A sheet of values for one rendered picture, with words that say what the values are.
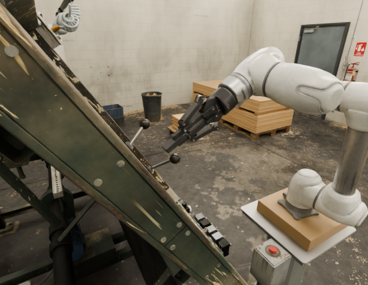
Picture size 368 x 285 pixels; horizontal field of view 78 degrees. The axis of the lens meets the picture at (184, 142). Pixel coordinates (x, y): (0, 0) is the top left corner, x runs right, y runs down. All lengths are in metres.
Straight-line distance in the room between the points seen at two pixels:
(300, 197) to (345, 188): 0.26
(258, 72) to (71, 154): 0.50
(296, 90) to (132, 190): 0.44
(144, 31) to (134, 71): 1.02
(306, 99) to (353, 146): 0.66
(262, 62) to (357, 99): 0.54
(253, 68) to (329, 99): 0.21
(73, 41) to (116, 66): 1.05
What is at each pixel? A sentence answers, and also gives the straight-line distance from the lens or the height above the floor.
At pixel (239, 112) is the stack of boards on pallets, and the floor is 0.43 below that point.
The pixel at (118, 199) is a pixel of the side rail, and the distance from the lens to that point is 0.49.
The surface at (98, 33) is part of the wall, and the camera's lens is 6.15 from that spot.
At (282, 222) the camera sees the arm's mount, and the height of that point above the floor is 0.81.
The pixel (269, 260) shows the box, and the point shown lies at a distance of 1.18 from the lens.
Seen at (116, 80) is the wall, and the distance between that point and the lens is 6.27.
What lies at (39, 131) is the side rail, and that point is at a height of 1.68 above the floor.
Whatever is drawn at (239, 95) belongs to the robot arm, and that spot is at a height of 1.67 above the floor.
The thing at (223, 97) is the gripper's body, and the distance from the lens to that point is 0.64.
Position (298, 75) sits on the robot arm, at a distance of 0.62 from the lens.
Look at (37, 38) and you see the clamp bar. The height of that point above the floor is 1.82.
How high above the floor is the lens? 1.81
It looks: 24 degrees down
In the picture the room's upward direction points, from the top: straight up
